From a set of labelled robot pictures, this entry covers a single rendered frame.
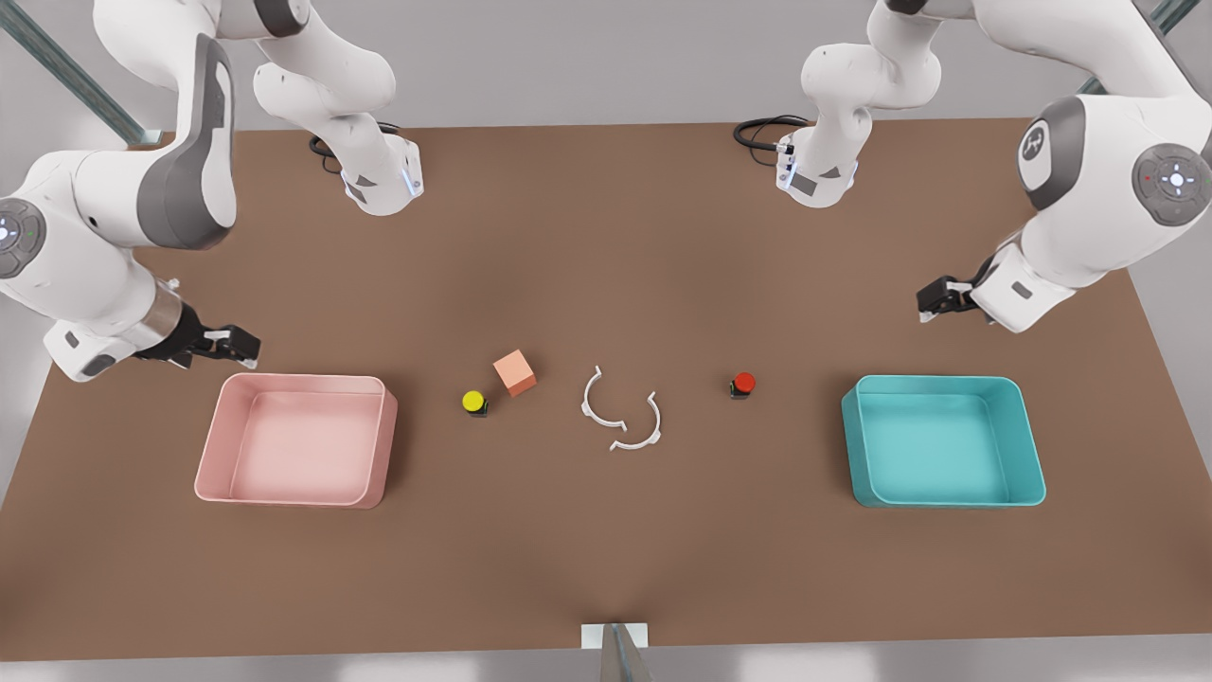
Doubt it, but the pink storage box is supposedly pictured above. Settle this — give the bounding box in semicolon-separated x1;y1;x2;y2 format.
193;371;400;511

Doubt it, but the blue storage box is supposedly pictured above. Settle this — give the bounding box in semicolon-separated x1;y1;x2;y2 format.
840;373;1048;510

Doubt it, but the orange cube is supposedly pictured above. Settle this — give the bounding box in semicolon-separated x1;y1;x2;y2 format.
491;349;538;398

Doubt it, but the white curved plastic clip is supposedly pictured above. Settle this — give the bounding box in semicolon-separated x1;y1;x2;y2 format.
609;389;664;453
580;365;629;430

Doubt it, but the black cable loop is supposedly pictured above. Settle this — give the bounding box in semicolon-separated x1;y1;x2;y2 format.
733;115;815;155
309;120;404;177

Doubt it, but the silver frame post with foot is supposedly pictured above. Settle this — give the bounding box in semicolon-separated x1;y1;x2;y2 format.
579;621;655;682

